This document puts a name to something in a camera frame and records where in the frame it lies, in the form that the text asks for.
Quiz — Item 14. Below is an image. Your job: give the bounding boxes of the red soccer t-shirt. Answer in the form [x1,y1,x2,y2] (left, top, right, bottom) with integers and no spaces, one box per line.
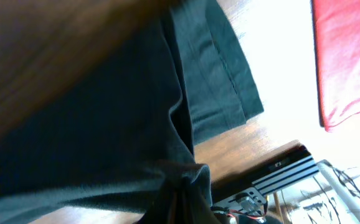
[312,0,360,132]

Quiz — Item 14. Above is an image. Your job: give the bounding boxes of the dark green t-shirt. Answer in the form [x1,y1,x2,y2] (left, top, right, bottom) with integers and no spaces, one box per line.
[0,1,263,223]

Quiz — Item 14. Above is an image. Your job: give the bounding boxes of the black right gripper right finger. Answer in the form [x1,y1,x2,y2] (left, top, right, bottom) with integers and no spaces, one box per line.
[178,187,220,224]

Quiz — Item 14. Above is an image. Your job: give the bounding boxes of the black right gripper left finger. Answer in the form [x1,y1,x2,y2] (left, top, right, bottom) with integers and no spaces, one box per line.
[137,183,177,224]

